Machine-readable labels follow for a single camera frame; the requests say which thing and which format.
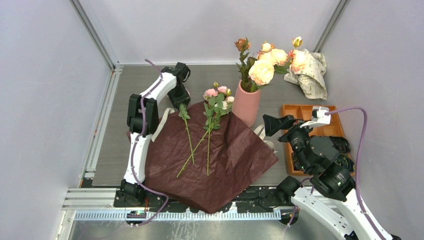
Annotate pink rose stem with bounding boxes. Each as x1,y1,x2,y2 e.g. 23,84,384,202
178,103,195,164

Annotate pink white rose stems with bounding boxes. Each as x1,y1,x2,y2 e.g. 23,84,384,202
176,81,235,177

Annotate aluminium frame rail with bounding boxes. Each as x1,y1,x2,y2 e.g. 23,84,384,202
62,188,294,223

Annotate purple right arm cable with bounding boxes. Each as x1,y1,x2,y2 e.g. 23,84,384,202
284,106,388,240

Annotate cream printed ribbon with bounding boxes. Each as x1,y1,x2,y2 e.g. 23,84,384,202
253,124,277,153

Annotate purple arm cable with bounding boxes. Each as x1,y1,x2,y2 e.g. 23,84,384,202
129,58,170,227
284,106,388,240

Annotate rolled dark tie, yellow pattern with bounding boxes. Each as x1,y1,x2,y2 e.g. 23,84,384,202
335,154,355,173

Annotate rolled dark tie, green pattern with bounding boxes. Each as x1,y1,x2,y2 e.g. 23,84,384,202
291,152,304,172

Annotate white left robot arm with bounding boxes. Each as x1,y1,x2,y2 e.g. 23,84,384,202
119,62,191,207

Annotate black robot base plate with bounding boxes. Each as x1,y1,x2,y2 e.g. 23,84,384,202
112,186,294,214

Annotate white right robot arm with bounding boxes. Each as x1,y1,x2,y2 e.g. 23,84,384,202
262,110,399,240

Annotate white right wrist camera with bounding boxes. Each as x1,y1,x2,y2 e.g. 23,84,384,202
300,106,331,129

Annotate green leafy stem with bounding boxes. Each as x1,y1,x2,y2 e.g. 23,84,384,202
234,37,252,93

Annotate pink cylindrical vase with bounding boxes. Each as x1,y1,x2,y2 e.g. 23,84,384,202
232,80,261,127

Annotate short cream ribbon strip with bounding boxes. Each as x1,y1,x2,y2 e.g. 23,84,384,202
151,107,175,142

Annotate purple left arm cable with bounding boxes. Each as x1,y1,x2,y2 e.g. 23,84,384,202
129,58,170,227

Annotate peach double rose stem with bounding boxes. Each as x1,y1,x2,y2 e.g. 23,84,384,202
248,42,289,93

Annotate rolled dark patterned tie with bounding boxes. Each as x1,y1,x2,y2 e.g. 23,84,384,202
329,136,351,154

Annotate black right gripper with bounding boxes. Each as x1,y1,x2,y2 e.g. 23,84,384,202
261,112,317,171

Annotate dark red wrapping paper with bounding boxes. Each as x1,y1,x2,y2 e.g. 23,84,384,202
143,102,278,213

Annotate orange wooden compartment tray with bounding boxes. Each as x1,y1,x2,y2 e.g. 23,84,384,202
280,104,345,176

